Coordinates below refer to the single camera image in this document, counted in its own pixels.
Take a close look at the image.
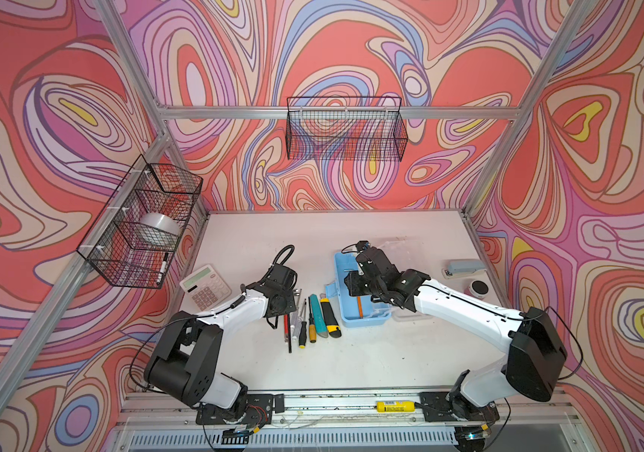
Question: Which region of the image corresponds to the blue plastic tool box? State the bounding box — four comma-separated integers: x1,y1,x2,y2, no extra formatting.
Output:
324,239,442,329

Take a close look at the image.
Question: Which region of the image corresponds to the teal utility knife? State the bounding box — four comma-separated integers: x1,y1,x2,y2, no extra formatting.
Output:
310,294,329,338

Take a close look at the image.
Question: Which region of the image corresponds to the red handled hex key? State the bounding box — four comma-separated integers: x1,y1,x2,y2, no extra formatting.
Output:
283,315,293,354

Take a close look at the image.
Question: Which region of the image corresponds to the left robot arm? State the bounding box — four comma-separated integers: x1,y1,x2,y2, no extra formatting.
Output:
144,264,297,417

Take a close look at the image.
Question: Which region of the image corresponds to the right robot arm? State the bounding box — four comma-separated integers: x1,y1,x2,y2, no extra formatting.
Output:
344,241,568,408

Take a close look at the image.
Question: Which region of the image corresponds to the small silver screwdriver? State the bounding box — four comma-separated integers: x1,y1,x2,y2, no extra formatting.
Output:
290,288,302,341

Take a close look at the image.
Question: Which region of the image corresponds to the black yellow screwdriver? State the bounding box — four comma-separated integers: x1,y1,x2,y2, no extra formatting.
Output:
298,301,308,348

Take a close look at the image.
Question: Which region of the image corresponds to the yellow black utility knife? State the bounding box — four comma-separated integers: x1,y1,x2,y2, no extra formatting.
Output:
320,293,342,339

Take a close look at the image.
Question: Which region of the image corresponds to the white pink calculator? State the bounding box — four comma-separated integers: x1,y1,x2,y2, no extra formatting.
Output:
180,264,233,311

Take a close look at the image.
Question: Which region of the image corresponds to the grey stapler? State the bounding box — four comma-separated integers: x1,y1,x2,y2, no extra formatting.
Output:
442,259,487,279

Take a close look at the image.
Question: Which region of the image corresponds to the pink tape roll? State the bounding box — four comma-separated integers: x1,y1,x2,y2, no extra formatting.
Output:
466,280,491,299

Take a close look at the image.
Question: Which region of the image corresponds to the marker pen in basket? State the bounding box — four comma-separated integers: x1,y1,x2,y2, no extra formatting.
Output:
156,252,169,286

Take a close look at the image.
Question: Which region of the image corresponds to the yellow handled screwdriver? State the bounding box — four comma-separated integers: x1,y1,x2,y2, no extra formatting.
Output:
308,313,317,344

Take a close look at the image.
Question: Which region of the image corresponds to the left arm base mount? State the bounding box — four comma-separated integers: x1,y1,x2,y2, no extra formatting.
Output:
196,393,286,428

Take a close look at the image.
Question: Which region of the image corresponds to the silver duct tape roll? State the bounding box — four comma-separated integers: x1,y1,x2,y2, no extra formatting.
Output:
135,212,182,250

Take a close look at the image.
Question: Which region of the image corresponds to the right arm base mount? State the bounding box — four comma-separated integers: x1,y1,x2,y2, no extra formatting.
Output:
419,392,500,425

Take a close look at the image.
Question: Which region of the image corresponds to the black wire basket back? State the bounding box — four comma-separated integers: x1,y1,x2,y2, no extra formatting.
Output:
285,94,408,162

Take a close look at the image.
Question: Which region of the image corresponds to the black wire basket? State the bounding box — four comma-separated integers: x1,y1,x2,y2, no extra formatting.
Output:
285,94,408,162
77,156,203,289

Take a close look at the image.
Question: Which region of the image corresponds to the black wire basket left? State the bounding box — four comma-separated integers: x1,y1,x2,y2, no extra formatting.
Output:
77,156,203,289

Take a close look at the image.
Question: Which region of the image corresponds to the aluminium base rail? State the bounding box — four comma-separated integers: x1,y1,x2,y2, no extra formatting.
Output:
116,387,581,429

